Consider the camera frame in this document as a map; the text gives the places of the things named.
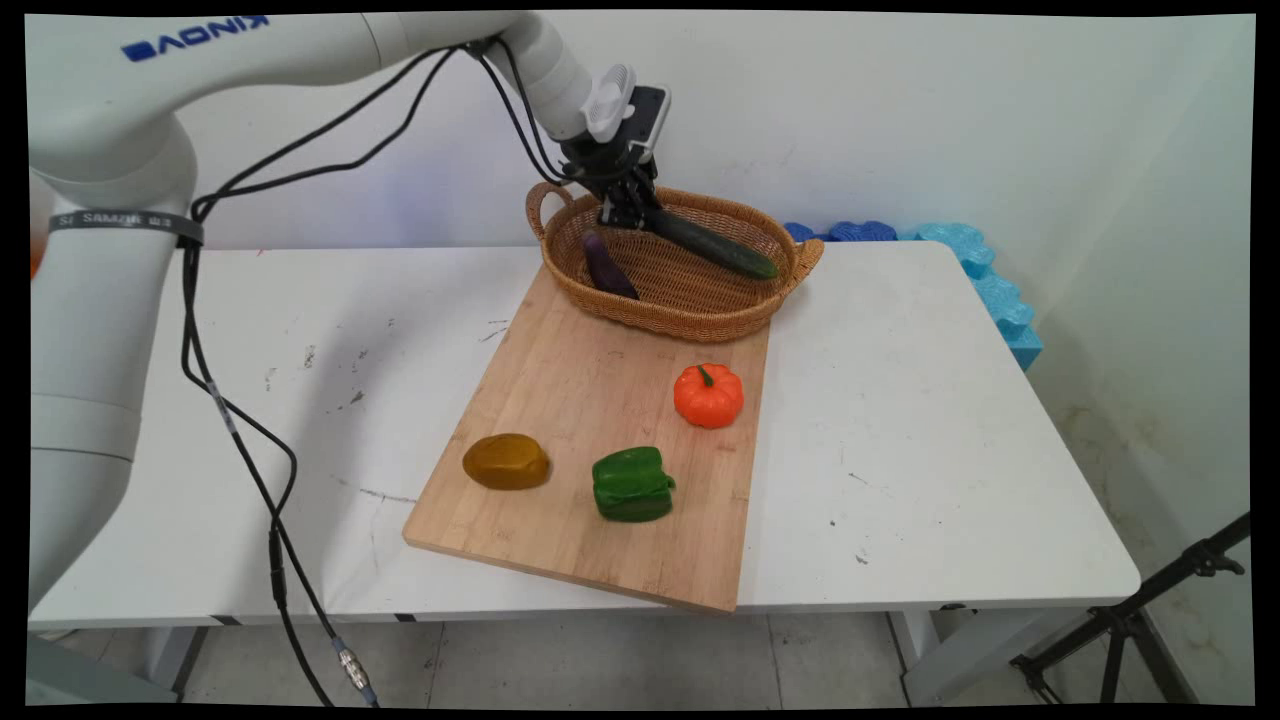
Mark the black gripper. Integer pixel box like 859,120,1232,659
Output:
560,132,663,232

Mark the orange toy pumpkin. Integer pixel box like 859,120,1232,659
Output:
673,363,746,430

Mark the black cable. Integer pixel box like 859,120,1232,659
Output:
178,36,581,709
180,42,576,641

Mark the purple toy eggplant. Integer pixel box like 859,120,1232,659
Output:
582,231,640,301

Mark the black tripod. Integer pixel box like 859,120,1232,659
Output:
1009,511,1252,706

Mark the blue foam mat stack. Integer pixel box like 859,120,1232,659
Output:
783,220,1045,372

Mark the dark green toy cucumber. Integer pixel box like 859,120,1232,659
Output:
648,207,780,281

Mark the green toy bell pepper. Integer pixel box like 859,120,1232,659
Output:
591,446,677,523

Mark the grey cable strap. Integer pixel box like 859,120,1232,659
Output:
48,208,206,248

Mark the brown toy potato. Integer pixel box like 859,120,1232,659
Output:
462,433,551,491

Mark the wooden cutting board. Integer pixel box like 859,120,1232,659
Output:
403,262,771,613

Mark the woven wicker basket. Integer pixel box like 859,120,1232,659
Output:
526,181,826,344

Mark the white table frame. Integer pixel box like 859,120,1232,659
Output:
28,600,1143,709

